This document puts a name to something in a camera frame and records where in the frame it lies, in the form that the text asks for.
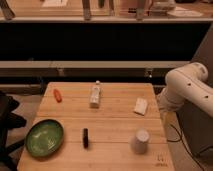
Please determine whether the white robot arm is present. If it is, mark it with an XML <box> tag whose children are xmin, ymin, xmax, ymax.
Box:
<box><xmin>157</xmin><ymin>62</ymin><xmax>213</xmax><ymax>117</ymax></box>

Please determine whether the black eraser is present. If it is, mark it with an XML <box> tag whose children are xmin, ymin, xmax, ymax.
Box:
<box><xmin>83</xmin><ymin>128</ymin><xmax>89</xmax><ymax>148</ymax></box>

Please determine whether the white tube bottle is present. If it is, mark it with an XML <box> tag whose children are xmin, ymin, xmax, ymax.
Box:
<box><xmin>89</xmin><ymin>80</ymin><xmax>101</xmax><ymax>108</ymax></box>

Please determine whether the orange carrot toy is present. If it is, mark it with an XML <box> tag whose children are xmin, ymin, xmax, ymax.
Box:
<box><xmin>53</xmin><ymin>89</ymin><xmax>62</xmax><ymax>103</ymax></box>

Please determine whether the green bowl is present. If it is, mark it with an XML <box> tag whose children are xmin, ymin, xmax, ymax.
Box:
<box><xmin>25</xmin><ymin>119</ymin><xmax>64</xmax><ymax>158</ymax></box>

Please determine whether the black office chair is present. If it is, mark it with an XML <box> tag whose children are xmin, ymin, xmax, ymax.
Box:
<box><xmin>0</xmin><ymin>91</ymin><xmax>27</xmax><ymax>171</ymax></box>

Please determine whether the black cable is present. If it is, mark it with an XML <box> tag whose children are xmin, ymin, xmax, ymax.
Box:
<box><xmin>166</xmin><ymin>123</ymin><xmax>204</xmax><ymax>171</ymax></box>

